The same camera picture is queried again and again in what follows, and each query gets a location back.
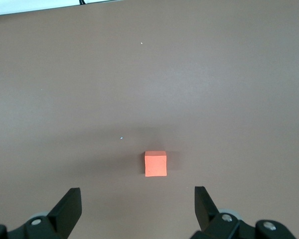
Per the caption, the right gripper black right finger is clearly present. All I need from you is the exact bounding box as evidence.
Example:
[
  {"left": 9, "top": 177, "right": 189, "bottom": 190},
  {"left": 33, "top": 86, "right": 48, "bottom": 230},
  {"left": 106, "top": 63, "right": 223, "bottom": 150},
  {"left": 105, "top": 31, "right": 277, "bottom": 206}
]
[{"left": 189, "top": 186, "right": 299, "bottom": 239}]

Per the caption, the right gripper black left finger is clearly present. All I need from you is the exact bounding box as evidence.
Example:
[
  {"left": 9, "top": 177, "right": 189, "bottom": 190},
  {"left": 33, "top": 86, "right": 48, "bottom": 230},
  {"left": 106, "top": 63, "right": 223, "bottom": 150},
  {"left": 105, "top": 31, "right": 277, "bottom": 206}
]
[{"left": 0, "top": 187, "right": 82, "bottom": 239}]

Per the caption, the orange foam cube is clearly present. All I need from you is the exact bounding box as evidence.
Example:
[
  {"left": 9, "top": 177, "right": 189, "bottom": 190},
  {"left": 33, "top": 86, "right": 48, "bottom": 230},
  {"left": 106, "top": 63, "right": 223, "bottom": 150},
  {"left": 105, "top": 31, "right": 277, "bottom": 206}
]
[{"left": 144, "top": 150, "right": 168, "bottom": 178}]

